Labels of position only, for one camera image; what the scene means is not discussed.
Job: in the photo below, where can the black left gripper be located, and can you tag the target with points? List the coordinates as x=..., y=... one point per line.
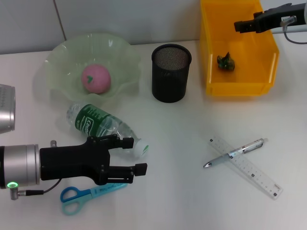
x=72, y=163

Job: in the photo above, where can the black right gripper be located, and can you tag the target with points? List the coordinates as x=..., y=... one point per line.
x=275, y=18

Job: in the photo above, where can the clear water bottle green label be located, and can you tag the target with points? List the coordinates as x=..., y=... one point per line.
x=91, y=121

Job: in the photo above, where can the blue child scissors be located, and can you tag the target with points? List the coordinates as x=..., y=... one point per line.
x=76, y=194

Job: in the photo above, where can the pink peach toy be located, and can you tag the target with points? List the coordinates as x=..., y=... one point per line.
x=96, y=79

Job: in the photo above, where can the black mesh pen holder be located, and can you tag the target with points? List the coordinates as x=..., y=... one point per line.
x=170, y=81

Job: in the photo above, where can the silver ballpoint pen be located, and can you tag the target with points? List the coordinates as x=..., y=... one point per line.
x=220, y=159

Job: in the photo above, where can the green glass fruit bowl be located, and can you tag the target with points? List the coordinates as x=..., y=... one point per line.
x=72, y=52

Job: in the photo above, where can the clear plastic ruler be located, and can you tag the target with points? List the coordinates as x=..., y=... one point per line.
x=259, y=175

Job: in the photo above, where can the yellow plastic bin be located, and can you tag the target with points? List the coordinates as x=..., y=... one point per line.
x=242, y=88

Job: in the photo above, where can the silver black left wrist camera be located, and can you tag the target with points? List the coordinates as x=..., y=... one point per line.
x=7, y=107

